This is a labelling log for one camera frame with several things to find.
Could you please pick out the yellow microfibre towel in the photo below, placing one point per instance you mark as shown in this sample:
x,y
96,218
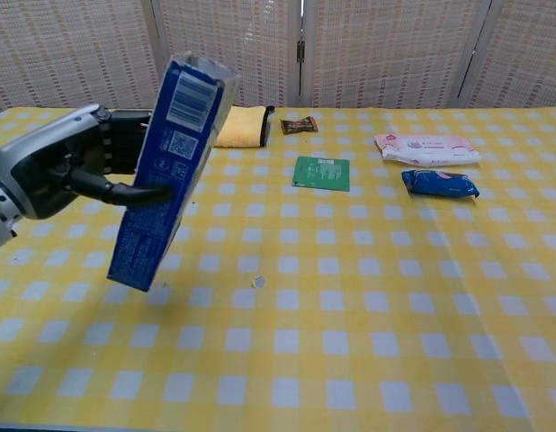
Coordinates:
x,y
246,128

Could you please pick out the woven folding screen panel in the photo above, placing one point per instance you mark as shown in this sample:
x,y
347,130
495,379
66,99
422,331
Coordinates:
x,y
395,54
260,49
525,54
80,54

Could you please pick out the white pink wet wipes pack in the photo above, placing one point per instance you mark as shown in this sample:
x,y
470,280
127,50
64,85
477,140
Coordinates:
x,y
426,149

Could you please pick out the blue white toothpaste box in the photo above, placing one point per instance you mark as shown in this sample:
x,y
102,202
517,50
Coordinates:
x,y
170,180

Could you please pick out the green flat sachet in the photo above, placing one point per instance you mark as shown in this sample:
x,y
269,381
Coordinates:
x,y
322,173

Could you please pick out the brown candy wrapper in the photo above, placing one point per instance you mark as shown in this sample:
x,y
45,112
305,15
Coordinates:
x,y
298,125

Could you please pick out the brass screen hinge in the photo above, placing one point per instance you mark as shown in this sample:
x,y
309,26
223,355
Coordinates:
x,y
301,51

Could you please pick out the yellow white checkered tablecloth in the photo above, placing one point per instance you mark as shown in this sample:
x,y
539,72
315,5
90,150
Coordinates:
x,y
278,360

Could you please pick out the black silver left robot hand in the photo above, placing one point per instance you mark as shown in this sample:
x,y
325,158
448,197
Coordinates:
x,y
35,157

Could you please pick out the blue tissue pack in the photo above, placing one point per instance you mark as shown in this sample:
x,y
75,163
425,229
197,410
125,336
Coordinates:
x,y
440,184

